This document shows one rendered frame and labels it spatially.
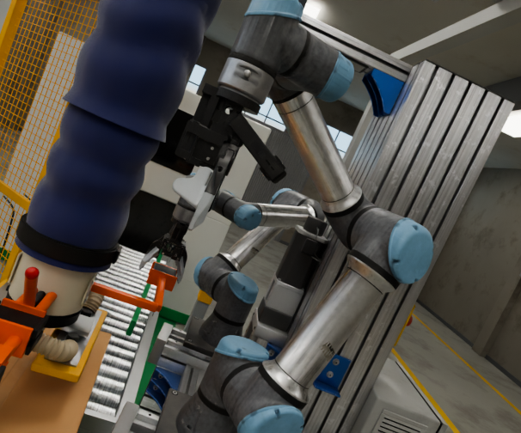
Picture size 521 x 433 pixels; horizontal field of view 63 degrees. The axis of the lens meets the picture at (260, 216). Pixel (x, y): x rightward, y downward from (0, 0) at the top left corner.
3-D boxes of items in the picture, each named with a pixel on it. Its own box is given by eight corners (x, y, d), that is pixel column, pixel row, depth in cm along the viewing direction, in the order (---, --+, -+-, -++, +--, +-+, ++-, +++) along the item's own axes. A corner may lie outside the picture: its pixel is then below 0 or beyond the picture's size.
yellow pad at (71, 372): (71, 306, 121) (77, 290, 121) (106, 317, 123) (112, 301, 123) (28, 370, 88) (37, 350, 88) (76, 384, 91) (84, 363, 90)
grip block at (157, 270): (148, 274, 141) (153, 260, 140) (172, 283, 143) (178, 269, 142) (145, 283, 132) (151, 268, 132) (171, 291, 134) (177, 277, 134)
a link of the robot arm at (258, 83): (272, 84, 66) (276, 75, 58) (260, 112, 67) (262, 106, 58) (228, 64, 65) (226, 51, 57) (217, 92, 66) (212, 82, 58)
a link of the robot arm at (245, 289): (229, 323, 136) (245, 285, 135) (205, 301, 145) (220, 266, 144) (253, 323, 145) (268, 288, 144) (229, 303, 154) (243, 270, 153)
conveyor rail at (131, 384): (162, 272, 380) (169, 253, 377) (167, 275, 380) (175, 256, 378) (95, 465, 154) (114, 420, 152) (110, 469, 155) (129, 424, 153)
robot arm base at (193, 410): (237, 421, 105) (253, 387, 104) (236, 465, 90) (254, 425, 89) (180, 399, 104) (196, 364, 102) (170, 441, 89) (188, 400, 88)
